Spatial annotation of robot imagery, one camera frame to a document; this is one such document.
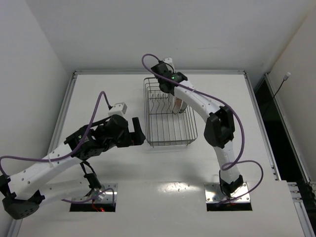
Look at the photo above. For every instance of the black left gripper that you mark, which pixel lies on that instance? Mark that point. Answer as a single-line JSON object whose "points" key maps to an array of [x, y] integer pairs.
{"points": [[132, 135]]}

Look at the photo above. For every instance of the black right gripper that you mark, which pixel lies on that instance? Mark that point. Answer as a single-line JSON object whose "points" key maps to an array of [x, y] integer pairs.
{"points": [[162, 82]]}

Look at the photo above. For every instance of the orange sunburst plate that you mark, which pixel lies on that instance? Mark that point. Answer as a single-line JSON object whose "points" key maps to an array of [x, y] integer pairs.
{"points": [[176, 106]]}

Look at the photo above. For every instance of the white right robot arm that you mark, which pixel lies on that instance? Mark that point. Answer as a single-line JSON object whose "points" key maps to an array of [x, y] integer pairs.
{"points": [[219, 123]]}

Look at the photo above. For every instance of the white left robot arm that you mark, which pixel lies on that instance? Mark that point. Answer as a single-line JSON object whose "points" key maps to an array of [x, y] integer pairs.
{"points": [[27, 190]]}

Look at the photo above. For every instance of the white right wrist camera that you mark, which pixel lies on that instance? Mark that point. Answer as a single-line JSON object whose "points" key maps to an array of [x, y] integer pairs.
{"points": [[169, 62]]}

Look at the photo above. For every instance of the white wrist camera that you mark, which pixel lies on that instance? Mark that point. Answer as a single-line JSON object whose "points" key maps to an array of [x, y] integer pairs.
{"points": [[118, 109], [169, 62]]}

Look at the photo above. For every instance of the grey wire dish rack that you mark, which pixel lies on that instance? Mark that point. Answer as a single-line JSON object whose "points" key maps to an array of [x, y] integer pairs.
{"points": [[162, 126]]}

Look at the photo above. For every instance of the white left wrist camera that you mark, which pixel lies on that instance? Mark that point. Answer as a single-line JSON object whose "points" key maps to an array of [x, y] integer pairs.
{"points": [[118, 109]]}

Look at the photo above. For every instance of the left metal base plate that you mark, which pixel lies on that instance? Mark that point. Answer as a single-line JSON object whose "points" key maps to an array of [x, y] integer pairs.
{"points": [[106, 195]]}

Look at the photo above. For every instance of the metal base plate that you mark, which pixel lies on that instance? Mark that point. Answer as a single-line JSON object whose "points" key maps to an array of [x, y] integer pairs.
{"points": [[213, 194], [106, 195]]}

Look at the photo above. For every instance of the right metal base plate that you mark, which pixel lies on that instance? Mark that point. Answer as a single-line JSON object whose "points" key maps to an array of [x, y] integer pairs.
{"points": [[213, 194]]}

